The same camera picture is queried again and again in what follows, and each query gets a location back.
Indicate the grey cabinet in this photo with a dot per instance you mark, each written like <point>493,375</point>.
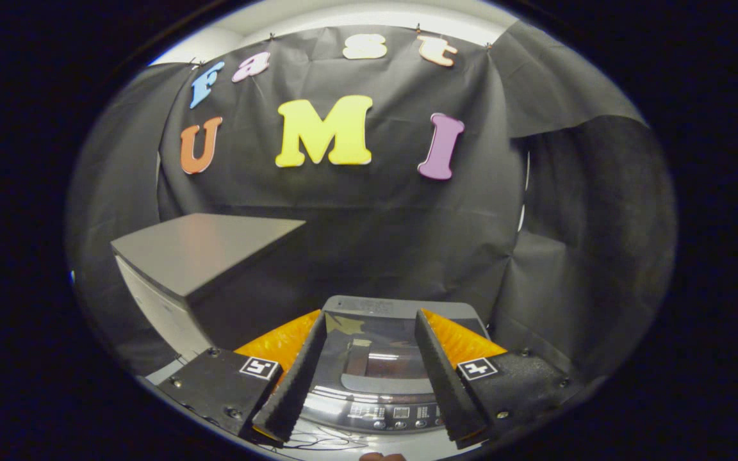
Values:
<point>202,250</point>

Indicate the grey washing machine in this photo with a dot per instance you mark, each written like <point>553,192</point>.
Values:
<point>394,413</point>

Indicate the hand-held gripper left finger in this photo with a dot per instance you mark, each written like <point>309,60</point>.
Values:
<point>292,390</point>

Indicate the black backdrop cloth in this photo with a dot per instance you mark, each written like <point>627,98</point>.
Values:
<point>375,224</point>

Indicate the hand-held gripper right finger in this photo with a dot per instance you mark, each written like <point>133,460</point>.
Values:
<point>446,390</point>

